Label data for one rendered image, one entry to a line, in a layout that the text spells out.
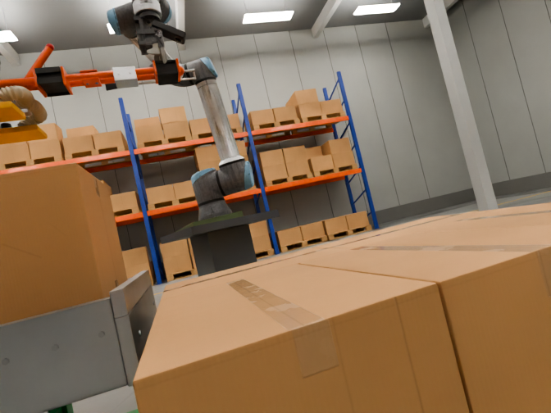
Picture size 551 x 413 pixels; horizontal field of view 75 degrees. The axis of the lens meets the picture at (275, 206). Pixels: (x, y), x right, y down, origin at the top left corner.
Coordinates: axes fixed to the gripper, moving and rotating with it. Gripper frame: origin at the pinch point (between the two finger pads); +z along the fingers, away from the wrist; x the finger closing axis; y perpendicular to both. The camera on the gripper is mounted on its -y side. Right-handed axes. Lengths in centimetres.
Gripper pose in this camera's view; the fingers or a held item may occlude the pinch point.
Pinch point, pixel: (167, 71)
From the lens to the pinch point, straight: 137.6
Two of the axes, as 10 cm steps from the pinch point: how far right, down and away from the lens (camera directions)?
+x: 2.6, -1.1, -9.6
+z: 2.3, 9.7, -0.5
